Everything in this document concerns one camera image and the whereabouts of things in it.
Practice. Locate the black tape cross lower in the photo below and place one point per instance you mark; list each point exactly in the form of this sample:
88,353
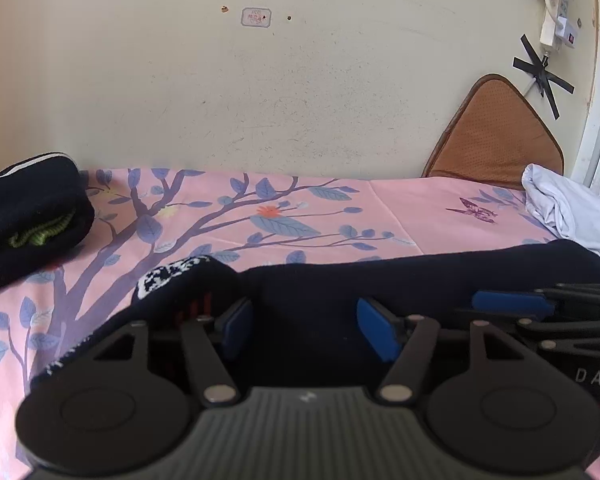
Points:
537,68

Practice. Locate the white power strip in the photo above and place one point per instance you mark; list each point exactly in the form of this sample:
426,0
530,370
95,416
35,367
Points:
556,31

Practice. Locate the pink floral bed sheet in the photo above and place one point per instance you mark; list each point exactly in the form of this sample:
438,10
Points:
145,217

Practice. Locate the folded black garment stack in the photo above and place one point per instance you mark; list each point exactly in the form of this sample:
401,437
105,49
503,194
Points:
44,213

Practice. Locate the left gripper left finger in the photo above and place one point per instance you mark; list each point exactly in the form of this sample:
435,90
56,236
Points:
234,325

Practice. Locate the brown seat cushion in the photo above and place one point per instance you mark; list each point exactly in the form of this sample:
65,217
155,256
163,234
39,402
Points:
493,137

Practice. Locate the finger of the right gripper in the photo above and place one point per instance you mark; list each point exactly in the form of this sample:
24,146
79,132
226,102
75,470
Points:
560,303
578,338

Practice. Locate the navy reindeer pattern sweater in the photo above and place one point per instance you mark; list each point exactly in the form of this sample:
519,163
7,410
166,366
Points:
304,331

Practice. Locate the small wall sticker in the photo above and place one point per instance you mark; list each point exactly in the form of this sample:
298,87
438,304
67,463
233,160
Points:
256,17

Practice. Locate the white cloth garment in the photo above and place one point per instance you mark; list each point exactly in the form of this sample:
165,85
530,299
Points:
569,210

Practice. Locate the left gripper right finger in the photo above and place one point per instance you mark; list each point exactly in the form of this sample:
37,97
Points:
385,332

